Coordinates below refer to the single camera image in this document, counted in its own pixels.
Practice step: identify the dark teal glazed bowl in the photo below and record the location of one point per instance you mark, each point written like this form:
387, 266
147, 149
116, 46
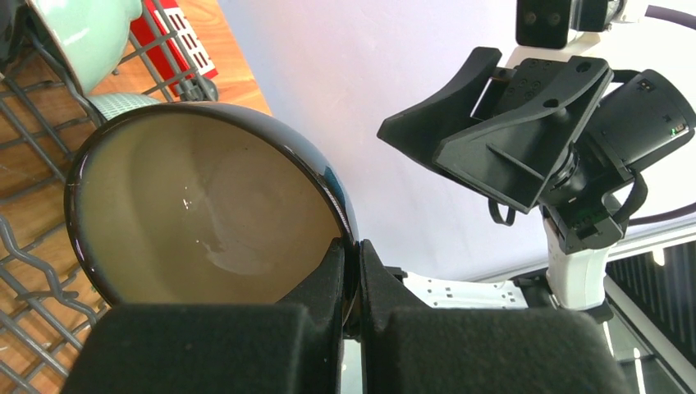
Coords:
203, 203

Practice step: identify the grey wire dish rack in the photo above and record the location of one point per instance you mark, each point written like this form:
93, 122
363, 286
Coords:
48, 305

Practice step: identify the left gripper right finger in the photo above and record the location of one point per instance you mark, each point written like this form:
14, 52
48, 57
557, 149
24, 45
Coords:
409, 347

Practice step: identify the mint green bowl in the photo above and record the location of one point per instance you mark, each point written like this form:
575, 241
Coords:
90, 35

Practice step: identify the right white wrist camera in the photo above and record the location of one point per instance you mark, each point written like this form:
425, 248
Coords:
550, 23

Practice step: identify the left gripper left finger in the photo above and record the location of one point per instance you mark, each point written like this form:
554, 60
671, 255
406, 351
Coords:
292, 346

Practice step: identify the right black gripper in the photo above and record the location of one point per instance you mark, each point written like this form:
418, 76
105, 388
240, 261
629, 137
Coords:
512, 157

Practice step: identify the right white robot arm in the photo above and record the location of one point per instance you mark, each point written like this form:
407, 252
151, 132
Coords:
575, 281

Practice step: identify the red toy block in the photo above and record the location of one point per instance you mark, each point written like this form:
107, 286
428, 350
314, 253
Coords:
172, 53

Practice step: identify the light blue striped bowl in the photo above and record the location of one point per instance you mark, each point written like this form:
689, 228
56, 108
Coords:
114, 104

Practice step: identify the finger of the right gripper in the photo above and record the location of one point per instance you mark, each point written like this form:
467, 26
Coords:
417, 131

